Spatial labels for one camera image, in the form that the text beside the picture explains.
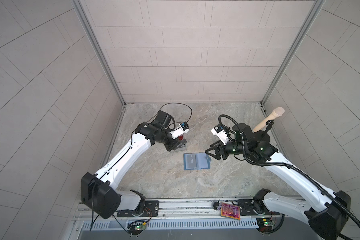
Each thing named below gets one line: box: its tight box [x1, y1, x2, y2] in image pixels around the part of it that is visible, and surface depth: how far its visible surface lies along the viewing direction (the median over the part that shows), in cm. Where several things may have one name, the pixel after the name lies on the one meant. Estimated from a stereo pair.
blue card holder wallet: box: [183, 152, 212, 170], surface depth 88 cm
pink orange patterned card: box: [221, 202, 241, 220], surface depth 71 cm
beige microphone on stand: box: [253, 106, 285, 132], surface depth 82 cm
